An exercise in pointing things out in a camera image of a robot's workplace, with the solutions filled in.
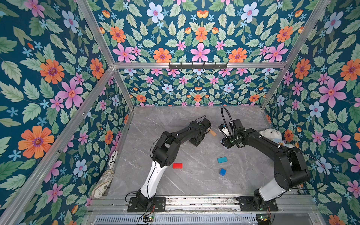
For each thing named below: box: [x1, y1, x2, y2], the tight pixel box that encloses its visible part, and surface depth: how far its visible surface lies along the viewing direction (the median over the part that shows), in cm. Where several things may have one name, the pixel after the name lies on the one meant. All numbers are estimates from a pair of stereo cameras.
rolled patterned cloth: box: [90, 150, 119, 199], surface depth 81 cm
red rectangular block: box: [172, 163, 184, 169], surface depth 91 cm
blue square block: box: [219, 168, 227, 177], surface depth 86 cm
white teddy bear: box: [259, 128, 295, 149], surface depth 93 cm
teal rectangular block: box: [217, 156, 228, 164], surface depth 91 cm
